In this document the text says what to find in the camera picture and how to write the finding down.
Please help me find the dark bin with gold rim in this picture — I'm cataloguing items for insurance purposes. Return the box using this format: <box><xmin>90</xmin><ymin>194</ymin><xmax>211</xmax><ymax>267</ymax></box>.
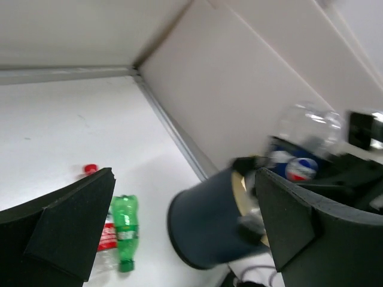
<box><xmin>167</xmin><ymin>156</ymin><xmax>269</xmax><ymax>270</ymax></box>

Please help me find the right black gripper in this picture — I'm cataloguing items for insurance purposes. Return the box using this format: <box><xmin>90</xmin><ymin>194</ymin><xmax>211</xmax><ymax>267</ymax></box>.
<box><xmin>299</xmin><ymin>111</ymin><xmax>382</xmax><ymax>209</ymax></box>

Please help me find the green plastic bottle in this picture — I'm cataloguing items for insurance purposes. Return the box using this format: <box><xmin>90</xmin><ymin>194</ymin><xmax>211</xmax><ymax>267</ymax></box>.
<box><xmin>112</xmin><ymin>195</ymin><xmax>139</xmax><ymax>273</ymax></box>

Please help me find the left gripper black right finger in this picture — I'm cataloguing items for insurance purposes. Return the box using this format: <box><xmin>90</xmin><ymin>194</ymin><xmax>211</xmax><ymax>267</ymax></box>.
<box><xmin>255</xmin><ymin>168</ymin><xmax>382</xmax><ymax>286</ymax></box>

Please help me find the clear bottle red label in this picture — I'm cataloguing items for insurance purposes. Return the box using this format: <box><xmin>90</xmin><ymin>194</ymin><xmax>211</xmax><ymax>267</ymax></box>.
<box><xmin>83</xmin><ymin>163</ymin><xmax>119</xmax><ymax>282</ymax></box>

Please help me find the clear bottle black label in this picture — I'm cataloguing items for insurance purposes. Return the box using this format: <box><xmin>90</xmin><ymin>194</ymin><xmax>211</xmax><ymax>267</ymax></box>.
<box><xmin>232</xmin><ymin>102</ymin><xmax>344</xmax><ymax>237</ymax></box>

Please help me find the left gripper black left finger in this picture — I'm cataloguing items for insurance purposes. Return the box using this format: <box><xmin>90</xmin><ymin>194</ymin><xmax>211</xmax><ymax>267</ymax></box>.
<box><xmin>1</xmin><ymin>167</ymin><xmax>115</xmax><ymax>286</ymax></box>

